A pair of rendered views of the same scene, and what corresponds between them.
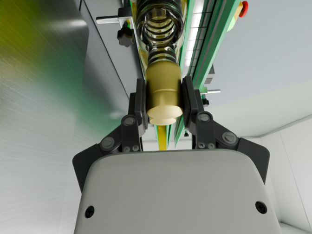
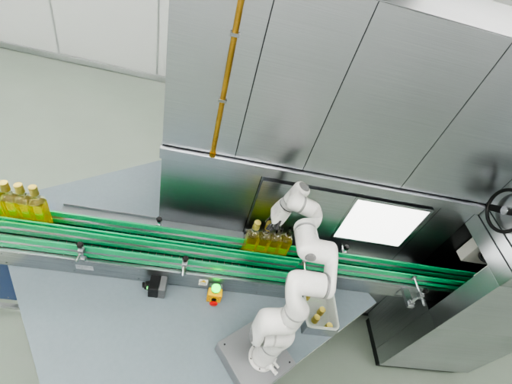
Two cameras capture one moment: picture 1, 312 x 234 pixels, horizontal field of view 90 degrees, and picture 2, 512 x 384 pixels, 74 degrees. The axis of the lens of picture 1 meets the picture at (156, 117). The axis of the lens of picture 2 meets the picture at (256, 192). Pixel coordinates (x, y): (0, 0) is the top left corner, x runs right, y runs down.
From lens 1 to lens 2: 1.60 m
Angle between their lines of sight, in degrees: 83
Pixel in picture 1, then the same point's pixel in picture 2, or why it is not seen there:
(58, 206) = (261, 190)
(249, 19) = (197, 317)
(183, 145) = not seen: outside the picture
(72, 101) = (257, 207)
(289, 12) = (197, 343)
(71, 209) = (244, 180)
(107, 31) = (228, 232)
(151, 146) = not seen: outside the picture
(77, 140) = (243, 196)
